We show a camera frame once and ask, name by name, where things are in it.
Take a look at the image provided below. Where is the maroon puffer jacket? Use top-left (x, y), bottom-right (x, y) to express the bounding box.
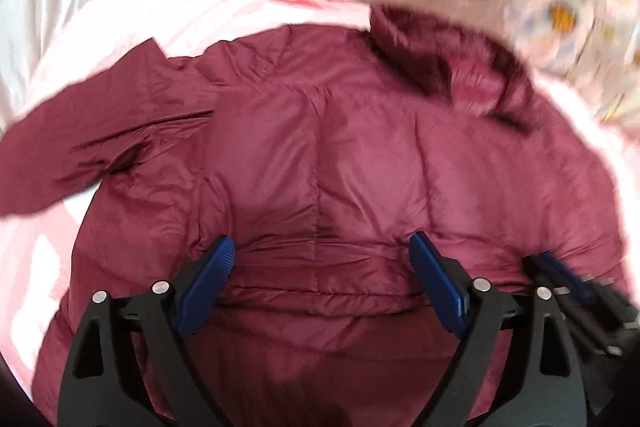
top-left (1, 5), bottom-right (627, 426)

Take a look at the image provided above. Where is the pink fleece blanket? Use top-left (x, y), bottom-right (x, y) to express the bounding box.
top-left (1, 0), bottom-right (639, 391)

